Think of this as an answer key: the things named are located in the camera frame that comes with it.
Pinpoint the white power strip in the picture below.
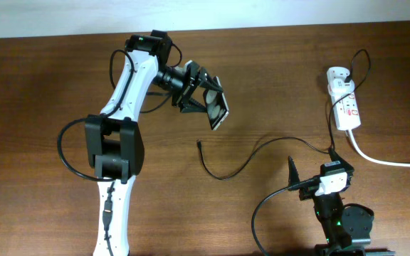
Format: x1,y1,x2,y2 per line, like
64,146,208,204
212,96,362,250
327,67,361,131

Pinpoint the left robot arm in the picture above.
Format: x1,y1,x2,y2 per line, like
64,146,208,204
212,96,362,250
85,30,229,255

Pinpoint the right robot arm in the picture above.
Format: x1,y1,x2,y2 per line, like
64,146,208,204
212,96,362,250
288,149,374,256

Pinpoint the black USB charging cable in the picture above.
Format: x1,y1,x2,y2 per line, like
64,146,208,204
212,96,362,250
196,48,372,181

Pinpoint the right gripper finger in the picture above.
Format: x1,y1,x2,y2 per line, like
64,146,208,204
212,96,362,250
328,147,353,170
288,156,300,191

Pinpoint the white USB charger adapter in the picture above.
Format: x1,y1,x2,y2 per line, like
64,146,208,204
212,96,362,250
327,78,355,96

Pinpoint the black flip smartphone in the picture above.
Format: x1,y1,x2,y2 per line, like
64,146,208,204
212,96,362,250
203,75,230,131

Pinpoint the white power strip cord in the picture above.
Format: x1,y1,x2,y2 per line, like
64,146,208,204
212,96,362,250
345,129,410,170

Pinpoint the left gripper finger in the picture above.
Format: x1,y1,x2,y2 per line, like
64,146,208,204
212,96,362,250
197,68,223,92
179,97,206,113

